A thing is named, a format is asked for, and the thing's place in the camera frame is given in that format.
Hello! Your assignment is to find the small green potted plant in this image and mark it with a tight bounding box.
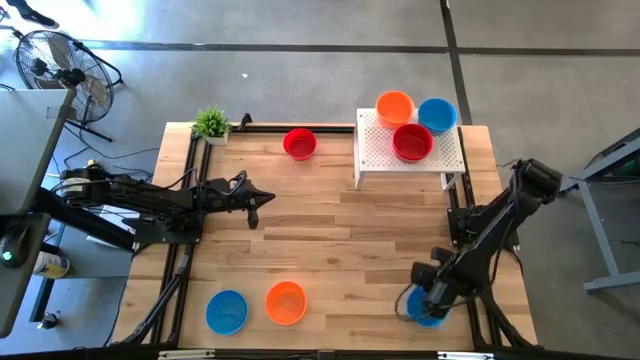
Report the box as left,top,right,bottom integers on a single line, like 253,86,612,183
191,104,233,147

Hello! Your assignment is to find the black aluminium table frame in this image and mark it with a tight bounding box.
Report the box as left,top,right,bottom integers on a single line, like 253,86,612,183
112,121,540,360

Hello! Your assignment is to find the black device with green light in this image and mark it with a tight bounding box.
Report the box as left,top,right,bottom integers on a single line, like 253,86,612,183
0,225,32,270

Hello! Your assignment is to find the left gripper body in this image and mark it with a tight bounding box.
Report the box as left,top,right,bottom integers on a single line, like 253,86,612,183
213,174,260,230

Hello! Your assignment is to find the light grey desk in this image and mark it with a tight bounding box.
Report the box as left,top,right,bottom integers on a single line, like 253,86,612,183
0,87,77,217

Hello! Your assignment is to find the black floor fan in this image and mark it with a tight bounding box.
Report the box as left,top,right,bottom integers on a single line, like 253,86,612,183
12,28,125,145

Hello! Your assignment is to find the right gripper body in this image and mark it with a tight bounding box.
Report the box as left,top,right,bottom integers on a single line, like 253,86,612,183
410,247,469,319

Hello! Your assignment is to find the white labelled can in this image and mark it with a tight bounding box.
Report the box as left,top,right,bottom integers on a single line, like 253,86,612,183
31,250,71,280

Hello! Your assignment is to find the blue plastic mini bowl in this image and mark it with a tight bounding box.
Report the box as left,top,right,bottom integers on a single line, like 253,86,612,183
417,97,459,136
404,283,451,330
205,289,249,336

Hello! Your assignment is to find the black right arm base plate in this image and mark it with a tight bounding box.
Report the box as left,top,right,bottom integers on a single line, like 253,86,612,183
446,202,522,251

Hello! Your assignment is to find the silver aluminium profile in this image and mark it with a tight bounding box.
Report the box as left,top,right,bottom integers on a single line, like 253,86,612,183
436,350,496,360
157,349,217,360

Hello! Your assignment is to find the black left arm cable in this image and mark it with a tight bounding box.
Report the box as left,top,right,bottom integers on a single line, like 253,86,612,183
169,167,250,199

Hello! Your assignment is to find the black support beam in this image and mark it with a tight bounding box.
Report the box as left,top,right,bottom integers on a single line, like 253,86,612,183
30,192,139,251

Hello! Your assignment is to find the white perforated metal shelf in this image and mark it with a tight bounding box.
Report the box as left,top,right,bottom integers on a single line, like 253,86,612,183
353,107,467,191

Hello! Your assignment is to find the grey metal table stand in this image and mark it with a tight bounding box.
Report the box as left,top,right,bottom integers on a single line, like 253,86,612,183
550,127,640,295

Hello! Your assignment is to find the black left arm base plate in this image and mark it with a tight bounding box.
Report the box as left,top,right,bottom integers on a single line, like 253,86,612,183
133,198,205,246

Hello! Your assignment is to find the white flat box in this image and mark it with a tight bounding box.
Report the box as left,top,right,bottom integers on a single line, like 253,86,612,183
85,203,146,250

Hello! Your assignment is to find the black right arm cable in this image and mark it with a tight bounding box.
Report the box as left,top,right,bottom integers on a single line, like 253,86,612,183
393,285,416,322

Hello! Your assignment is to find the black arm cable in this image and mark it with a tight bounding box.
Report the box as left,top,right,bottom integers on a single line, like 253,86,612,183
169,167,250,199
393,285,416,322

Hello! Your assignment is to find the person's foot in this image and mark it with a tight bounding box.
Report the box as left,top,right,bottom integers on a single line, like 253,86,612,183
3,0,61,29

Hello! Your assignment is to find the black caster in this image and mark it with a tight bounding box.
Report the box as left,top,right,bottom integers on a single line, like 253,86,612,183
37,311,61,331

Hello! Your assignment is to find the black floor cable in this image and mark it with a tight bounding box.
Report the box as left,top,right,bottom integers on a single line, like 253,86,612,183
49,122,162,176

